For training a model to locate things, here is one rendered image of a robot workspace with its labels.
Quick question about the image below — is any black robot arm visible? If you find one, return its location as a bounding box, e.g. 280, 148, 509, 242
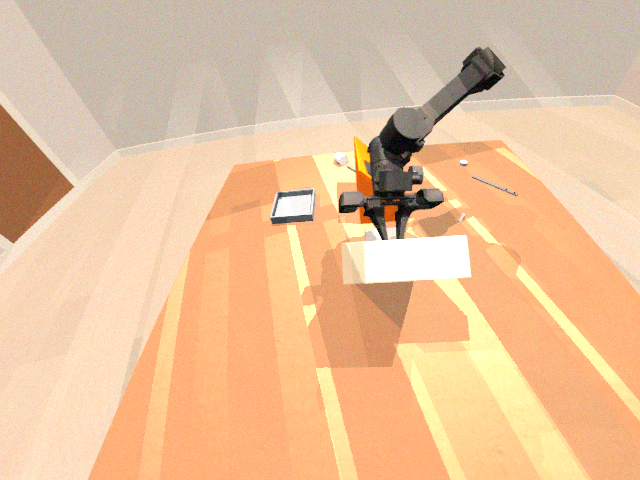
364, 47, 507, 192

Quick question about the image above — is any white square tray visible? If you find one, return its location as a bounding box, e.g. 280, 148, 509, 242
269, 188, 316, 224

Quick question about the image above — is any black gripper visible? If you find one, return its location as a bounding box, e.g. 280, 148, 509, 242
339, 159, 444, 240

